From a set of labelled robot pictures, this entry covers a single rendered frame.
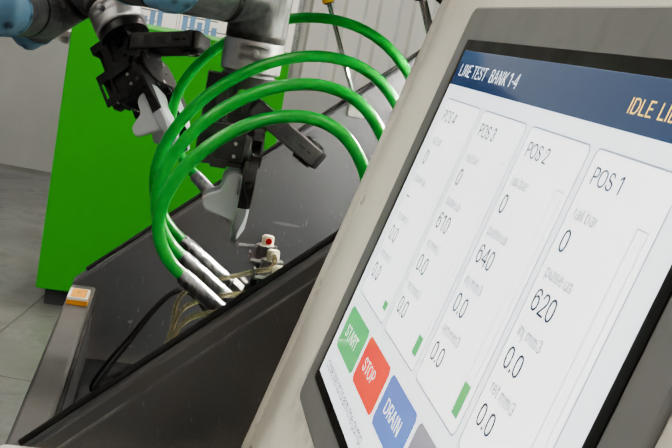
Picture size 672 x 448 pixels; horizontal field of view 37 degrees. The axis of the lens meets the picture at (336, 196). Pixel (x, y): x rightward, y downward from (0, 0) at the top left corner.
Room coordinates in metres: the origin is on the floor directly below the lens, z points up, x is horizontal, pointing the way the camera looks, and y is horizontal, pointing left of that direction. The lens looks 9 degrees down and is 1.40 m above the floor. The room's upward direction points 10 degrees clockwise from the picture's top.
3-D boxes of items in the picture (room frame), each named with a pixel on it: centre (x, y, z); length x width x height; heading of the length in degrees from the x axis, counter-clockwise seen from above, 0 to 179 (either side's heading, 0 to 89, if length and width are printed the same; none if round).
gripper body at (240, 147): (1.26, 0.14, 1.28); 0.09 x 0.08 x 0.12; 100
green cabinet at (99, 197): (4.79, 0.84, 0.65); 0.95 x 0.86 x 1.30; 99
